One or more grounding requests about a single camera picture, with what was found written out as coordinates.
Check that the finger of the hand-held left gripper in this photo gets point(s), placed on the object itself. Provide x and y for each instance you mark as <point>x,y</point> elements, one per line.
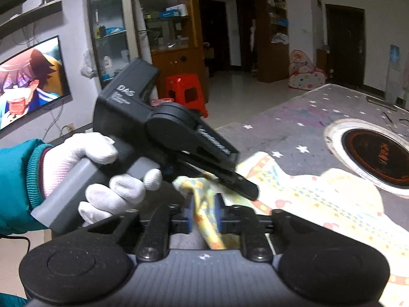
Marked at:
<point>236,185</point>
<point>220,145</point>

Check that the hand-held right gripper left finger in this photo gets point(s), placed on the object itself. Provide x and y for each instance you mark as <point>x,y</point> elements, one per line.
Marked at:
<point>190,212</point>

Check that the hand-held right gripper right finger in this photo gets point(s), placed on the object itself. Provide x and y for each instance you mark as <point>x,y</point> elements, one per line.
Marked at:
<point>219,212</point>

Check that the colourful patterned pyjama garment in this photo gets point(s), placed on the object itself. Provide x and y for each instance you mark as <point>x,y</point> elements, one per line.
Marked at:
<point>335,204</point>

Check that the person's left forearm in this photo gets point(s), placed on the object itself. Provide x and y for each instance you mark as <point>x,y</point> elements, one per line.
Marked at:
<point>16,182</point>

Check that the person's left hand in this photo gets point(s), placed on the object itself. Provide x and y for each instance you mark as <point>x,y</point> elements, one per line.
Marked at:
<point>83,147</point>

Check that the glass-door wooden cabinet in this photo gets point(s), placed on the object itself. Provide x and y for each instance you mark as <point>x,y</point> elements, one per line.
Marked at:
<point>166,64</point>

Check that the red plastic stool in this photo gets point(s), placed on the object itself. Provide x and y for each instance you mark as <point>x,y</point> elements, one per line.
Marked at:
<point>185,84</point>

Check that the open wooden shelf unit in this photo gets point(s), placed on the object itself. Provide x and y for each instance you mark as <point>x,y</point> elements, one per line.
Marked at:
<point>265,64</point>

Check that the pink play tent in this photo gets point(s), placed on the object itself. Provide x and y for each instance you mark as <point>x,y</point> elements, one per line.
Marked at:
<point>303,76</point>

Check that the round black table hob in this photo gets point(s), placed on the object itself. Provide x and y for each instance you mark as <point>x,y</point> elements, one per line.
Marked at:
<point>374,153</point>

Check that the dark wooden door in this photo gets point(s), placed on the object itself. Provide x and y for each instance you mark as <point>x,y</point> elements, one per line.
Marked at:
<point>345,44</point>

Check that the white water dispenser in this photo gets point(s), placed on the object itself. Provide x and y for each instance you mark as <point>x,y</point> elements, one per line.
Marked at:
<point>394,70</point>

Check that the wall television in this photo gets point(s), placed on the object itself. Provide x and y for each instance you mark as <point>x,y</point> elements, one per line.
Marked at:
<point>32,80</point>

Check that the grey wall shelf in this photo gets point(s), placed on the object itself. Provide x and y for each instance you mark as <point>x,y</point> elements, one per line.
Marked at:
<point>32,12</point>

